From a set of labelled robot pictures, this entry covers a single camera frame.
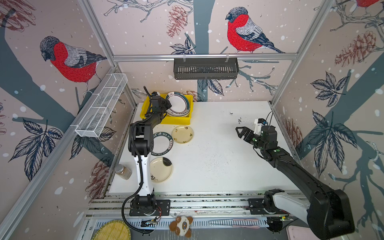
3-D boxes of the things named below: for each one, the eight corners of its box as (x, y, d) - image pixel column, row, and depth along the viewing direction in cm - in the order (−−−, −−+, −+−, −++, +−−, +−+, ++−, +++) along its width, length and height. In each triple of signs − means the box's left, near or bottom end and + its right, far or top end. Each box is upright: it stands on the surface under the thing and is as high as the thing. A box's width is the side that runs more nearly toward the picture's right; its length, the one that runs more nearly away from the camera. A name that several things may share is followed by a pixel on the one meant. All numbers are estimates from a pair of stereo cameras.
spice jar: (121, 179, 85) (112, 172, 76) (124, 171, 88) (116, 164, 79) (131, 179, 85) (123, 172, 76) (133, 171, 88) (126, 164, 79)
